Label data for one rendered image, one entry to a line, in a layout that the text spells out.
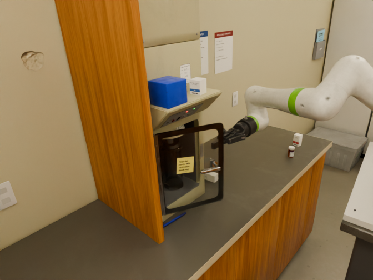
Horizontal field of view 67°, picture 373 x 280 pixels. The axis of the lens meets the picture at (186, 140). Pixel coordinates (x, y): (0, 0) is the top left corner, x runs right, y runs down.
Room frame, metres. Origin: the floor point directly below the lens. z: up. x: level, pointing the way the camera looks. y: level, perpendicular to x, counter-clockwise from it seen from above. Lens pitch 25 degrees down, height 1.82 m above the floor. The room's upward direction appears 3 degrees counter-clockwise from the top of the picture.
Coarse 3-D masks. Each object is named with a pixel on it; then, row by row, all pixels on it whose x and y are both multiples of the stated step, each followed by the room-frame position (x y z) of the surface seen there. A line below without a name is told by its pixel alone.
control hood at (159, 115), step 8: (208, 88) 1.19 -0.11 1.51; (192, 96) 1.09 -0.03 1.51; (200, 96) 1.08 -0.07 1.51; (208, 96) 1.08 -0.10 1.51; (216, 96) 1.14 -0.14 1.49; (184, 104) 0.99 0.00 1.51; (192, 104) 1.02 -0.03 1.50; (208, 104) 1.16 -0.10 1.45; (152, 112) 0.98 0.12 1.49; (160, 112) 0.94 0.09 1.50; (168, 112) 0.93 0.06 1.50; (176, 112) 0.97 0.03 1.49; (152, 120) 0.98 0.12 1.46; (160, 120) 0.95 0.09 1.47
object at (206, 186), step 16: (192, 128) 1.05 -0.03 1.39; (208, 128) 1.07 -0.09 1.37; (160, 144) 1.01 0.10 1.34; (176, 144) 1.03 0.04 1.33; (192, 144) 1.05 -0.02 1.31; (208, 144) 1.07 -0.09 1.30; (160, 160) 1.00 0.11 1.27; (176, 160) 1.02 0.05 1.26; (208, 160) 1.07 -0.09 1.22; (176, 176) 1.02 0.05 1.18; (192, 176) 1.04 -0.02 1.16; (208, 176) 1.07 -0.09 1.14; (176, 192) 1.02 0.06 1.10; (192, 192) 1.04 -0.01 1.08; (208, 192) 1.07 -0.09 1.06; (176, 208) 1.02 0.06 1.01
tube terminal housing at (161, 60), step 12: (144, 48) 1.02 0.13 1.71; (156, 48) 1.06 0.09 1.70; (168, 48) 1.10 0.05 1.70; (180, 48) 1.14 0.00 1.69; (192, 48) 1.19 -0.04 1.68; (156, 60) 1.05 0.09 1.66; (168, 60) 1.09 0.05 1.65; (180, 60) 1.14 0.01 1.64; (192, 60) 1.19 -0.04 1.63; (156, 72) 1.05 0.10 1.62; (168, 72) 1.09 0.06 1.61; (192, 72) 1.19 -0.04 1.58; (180, 120) 1.13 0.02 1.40; (192, 120) 1.18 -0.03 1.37; (156, 132) 1.03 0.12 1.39; (168, 216) 1.04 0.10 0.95
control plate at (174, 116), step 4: (200, 104) 1.08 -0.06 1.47; (192, 108) 1.06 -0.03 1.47; (196, 108) 1.10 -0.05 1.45; (180, 112) 1.00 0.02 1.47; (184, 112) 1.03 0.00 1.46; (188, 112) 1.07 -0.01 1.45; (172, 116) 0.98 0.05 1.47; (176, 116) 1.01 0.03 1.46; (180, 116) 1.04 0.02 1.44; (168, 120) 0.99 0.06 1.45; (172, 120) 1.02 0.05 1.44; (164, 124) 1.00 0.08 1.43
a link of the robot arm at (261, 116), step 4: (264, 108) 1.33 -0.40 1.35; (248, 112) 1.35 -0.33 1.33; (252, 112) 1.33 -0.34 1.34; (256, 112) 1.32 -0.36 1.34; (260, 112) 1.32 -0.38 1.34; (264, 112) 1.33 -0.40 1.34; (248, 116) 1.32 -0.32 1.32; (252, 116) 1.31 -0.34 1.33; (256, 116) 1.32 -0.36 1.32; (260, 116) 1.32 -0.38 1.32; (264, 116) 1.32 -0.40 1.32; (256, 120) 1.29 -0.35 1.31; (260, 120) 1.30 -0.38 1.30; (264, 120) 1.32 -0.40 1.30; (268, 120) 1.34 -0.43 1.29; (260, 124) 1.29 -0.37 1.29; (264, 124) 1.31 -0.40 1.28; (260, 128) 1.30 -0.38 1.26; (264, 128) 1.33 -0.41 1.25
